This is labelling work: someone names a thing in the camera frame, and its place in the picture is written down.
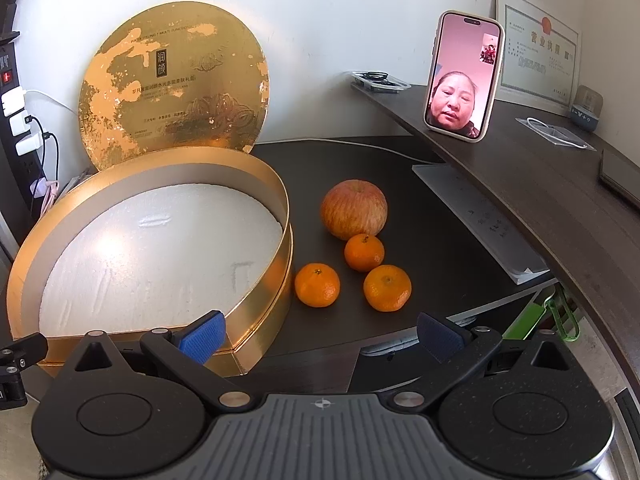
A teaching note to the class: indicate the dark wooden raised shelf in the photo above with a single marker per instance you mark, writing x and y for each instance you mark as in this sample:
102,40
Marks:
540,195

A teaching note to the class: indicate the clear plastic tray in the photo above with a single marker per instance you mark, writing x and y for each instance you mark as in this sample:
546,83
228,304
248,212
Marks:
380,81

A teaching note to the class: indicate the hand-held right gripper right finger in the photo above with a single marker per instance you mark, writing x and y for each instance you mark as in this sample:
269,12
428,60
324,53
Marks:
440,337

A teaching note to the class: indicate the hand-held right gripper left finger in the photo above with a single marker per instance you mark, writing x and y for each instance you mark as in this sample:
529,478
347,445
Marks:
202,337

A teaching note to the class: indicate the orange mandarin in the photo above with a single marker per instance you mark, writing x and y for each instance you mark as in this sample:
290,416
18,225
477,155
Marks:
317,285
387,288
364,253

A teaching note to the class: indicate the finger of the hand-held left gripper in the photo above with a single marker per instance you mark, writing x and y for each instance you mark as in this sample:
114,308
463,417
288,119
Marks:
22,355

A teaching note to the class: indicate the black power strip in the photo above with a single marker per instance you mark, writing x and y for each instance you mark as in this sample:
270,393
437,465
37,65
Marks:
10,160

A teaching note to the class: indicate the small blue speaker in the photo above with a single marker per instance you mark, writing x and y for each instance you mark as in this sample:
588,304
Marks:
587,110

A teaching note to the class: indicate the white foam pad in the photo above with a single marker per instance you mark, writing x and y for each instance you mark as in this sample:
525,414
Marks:
150,260

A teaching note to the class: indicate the white ribbed device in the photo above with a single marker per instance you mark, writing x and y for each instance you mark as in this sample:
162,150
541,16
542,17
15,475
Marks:
75,182

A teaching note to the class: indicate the green flat object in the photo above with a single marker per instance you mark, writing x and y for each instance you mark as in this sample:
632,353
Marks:
525,317

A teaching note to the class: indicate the green carabiner clip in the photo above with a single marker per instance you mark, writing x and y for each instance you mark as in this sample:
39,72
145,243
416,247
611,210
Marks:
570,327

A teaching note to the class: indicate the white charger plug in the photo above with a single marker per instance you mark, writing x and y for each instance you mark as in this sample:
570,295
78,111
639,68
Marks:
19,123
12,101
29,145

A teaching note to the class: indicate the smartphone in beige case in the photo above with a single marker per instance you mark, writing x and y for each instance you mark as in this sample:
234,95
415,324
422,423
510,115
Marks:
462,80

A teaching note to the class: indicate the red apple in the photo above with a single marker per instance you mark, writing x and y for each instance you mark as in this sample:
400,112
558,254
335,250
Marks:
354,209

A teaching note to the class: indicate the round gold box lid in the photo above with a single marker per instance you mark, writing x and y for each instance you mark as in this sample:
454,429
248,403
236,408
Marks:
175,85

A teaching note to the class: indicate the framed white certificate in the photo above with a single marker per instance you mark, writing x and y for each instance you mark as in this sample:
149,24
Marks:
542,45

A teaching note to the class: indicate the white paper stack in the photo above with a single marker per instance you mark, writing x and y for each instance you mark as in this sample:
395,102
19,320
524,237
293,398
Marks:
480,220

